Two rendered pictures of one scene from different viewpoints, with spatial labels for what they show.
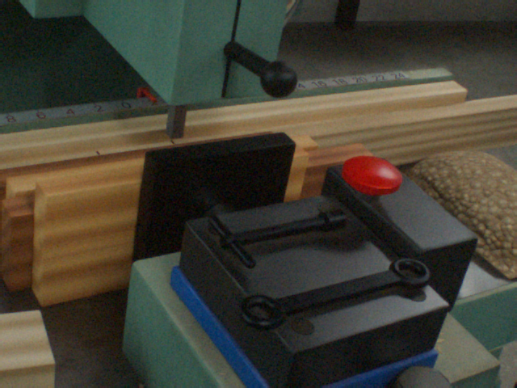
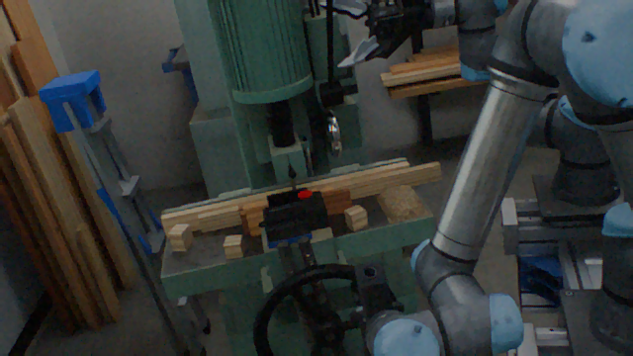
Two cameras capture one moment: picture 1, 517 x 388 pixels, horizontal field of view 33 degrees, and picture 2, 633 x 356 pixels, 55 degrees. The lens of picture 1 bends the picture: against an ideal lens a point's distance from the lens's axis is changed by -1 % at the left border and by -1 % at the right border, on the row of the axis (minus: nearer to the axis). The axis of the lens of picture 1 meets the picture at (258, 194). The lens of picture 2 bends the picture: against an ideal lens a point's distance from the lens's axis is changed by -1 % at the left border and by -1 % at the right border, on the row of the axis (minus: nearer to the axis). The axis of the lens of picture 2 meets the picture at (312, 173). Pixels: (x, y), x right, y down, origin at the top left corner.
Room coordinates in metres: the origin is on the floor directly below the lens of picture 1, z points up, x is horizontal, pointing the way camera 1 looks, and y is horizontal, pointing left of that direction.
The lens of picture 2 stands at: (-0.53, -0.69, 1.57)
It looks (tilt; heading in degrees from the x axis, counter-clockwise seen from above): 24 degrees down; 34
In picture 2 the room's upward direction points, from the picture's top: 11 degrees counter-clockwise
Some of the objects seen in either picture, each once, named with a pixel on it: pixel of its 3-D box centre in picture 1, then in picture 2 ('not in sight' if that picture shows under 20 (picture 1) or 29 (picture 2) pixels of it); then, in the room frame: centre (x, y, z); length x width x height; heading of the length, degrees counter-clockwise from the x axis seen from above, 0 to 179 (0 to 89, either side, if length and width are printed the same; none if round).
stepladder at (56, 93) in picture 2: not in sight; (135, 226); (0.77, 0.99, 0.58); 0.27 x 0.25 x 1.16; 121
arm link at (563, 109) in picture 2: not in sight; (583, 126); (0.87, -0.52, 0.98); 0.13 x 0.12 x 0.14; 76
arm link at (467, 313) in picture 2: not in sight; (471, 320); (0.10, -0.48, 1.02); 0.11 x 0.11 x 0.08; 37
